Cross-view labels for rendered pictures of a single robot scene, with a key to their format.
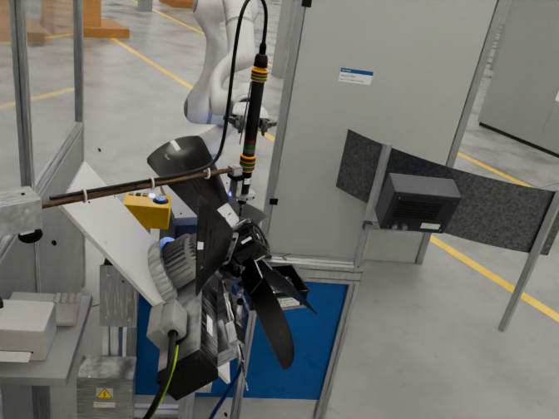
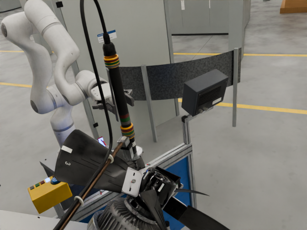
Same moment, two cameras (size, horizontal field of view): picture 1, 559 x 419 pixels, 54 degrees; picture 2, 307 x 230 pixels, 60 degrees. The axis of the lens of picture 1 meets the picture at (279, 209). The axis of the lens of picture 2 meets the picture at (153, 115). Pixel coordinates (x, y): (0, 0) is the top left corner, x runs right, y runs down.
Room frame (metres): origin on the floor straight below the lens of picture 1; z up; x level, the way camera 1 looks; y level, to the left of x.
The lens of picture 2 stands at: (0.68, 0.27, 1.90)
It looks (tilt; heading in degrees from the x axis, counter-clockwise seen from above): 31 degrees down; 340
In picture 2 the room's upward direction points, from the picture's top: 9 degrees counter-clockwise
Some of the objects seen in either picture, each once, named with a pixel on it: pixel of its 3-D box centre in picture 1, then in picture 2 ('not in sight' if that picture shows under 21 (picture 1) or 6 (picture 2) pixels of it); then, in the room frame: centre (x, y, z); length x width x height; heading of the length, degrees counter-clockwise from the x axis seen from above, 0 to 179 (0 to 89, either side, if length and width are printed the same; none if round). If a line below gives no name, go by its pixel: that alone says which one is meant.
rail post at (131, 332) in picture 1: (131, 346); not in sight; (1.71, 0.50, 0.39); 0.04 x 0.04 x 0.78; 11
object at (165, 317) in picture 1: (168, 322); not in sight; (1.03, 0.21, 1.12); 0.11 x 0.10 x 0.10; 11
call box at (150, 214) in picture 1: (146, 212); (50, 192); (1.72, 0.47, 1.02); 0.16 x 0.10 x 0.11; 101
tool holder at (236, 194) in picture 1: (242, 180); (129, 145); (1.41, 0.12, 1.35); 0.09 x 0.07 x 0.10; 136
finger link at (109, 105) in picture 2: (234, 123); (106, 107); (1.43, 0.16, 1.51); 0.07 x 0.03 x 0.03; 11
